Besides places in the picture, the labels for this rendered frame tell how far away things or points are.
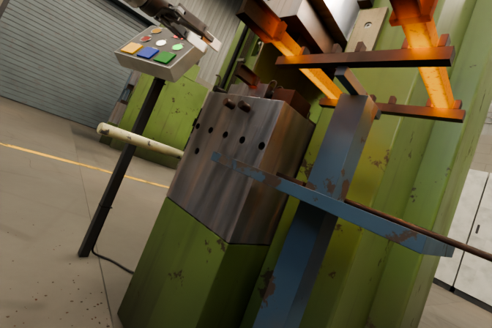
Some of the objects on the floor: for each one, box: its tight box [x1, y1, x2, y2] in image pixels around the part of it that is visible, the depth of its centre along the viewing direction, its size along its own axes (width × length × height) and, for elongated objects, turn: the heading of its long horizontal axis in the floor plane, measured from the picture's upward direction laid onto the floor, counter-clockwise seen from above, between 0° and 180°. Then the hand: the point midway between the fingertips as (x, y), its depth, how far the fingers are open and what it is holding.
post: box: [78, 77, 165, 257], centre depth 127 cm, size 4×4×108 cm
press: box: [99, 23, 209, 169], centre depth 602 cm, size 220×123×290 cm, turn 26°
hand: (205, 42), depth 78 cm, fingers open, 7 cm apart
